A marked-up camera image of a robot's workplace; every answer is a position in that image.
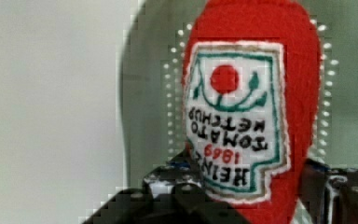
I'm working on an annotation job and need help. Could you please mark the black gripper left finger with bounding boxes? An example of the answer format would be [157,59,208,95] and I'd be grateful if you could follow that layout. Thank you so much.
[82,150,251,224]

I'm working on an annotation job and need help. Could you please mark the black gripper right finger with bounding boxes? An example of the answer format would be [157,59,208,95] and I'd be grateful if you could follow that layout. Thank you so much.
[299,159,358,224]

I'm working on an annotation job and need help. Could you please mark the red plush ketchup bottle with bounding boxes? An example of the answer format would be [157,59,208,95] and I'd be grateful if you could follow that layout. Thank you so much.
[183,0,321,224]

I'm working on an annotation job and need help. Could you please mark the green oval strainer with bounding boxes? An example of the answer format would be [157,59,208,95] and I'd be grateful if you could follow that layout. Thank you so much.
[119,0,358,187]

